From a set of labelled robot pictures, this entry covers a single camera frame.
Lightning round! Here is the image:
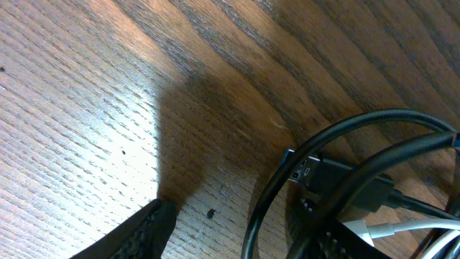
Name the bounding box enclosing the black usb cable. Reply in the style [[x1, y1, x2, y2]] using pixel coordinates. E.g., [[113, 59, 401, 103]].
[[239, 108, 460, 259]]

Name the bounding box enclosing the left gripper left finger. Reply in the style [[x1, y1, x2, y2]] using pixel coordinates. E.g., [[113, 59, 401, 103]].
[[72, 199, 178, 259]]

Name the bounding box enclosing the white usb cable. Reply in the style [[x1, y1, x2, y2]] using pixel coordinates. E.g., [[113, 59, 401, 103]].
[[341, 217, 460, 259]]

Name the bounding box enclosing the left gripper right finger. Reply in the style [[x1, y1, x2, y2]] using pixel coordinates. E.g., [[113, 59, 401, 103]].
[[290, 199, 390, 259]]

